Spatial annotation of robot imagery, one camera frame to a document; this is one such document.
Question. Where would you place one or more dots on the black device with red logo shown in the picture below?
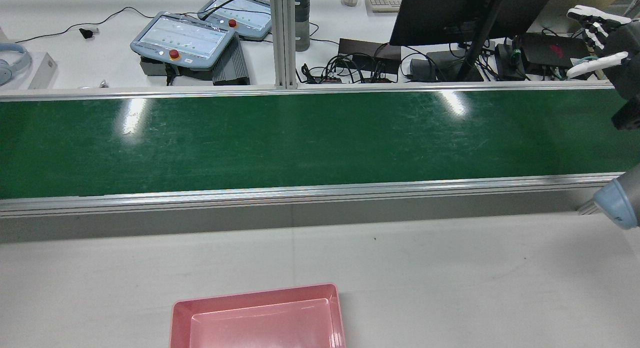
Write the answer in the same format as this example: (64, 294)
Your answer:
(552, 49)

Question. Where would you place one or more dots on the flat black box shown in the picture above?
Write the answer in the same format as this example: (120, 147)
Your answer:
(362, 48)

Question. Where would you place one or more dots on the grey ribbed power unit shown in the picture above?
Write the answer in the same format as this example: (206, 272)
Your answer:
(232, 63)

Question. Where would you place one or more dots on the teach pendant with red button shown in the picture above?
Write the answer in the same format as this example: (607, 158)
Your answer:
(182, 38)
(245, 13)

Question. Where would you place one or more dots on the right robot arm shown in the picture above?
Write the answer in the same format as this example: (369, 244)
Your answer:
(622, 200)

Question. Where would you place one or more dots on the light blue headphones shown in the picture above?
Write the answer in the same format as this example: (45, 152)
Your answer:
(12, 58)

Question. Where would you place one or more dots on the dark grey bottle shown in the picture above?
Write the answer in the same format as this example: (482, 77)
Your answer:
(302, 23)

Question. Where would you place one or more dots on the white keyboard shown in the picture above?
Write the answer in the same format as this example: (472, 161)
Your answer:
(384, 2)

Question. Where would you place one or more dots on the green conveyor belt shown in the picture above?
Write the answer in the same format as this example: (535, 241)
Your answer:
(300, 138)

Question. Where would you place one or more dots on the small white box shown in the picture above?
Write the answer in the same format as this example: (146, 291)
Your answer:
(42, 71)

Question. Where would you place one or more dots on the black computer monitor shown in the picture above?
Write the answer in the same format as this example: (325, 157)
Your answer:
(450, 13)

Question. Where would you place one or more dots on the black power adapter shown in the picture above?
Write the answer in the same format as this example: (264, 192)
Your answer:
(424, 69)

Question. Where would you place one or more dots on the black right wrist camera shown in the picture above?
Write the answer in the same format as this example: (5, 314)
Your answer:
(627, 117)

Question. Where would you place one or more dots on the aluminium profile post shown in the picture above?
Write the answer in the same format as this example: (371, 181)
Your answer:
(283, 38)

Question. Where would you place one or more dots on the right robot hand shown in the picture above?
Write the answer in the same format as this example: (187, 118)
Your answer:
(625, 53)

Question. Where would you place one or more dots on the pink plastic box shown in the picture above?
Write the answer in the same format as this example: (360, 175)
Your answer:
(260, 318)

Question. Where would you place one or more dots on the black box under pendant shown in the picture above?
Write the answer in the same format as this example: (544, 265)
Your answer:
(155, 66)

